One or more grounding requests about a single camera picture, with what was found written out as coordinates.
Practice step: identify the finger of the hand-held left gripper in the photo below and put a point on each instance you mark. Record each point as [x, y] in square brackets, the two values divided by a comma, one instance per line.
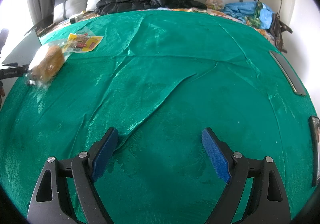
[30, 82]

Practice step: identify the bread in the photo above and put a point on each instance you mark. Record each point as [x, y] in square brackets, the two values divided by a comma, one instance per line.
[50, 64]

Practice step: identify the green printed bag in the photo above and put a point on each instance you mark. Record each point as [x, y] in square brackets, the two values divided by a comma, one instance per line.
[256, 16]

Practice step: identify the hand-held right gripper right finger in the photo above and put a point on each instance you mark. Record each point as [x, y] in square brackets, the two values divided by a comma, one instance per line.
[216, 156]

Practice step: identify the blue cloth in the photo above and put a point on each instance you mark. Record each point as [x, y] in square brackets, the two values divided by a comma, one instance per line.
[237, 10]

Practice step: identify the green blanket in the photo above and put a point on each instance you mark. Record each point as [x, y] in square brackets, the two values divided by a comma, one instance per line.
[162, 89]

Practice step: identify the brown handbag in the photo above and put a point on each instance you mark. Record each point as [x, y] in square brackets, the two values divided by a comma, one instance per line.
[278, 31]

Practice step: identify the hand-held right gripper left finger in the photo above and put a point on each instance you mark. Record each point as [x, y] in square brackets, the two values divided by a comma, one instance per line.
[105, 154]

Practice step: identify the black device with silver edge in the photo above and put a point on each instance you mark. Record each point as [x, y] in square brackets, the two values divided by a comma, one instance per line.
[315, 149]

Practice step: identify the dark smartphone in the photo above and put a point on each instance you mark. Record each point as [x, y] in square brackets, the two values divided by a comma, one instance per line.
[287, 74]

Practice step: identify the grey laptop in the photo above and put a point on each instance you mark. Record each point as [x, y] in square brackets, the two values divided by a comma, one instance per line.
[22, 49]

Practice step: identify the yellow snack packet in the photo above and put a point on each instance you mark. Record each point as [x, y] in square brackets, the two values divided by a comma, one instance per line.
[87, 41]

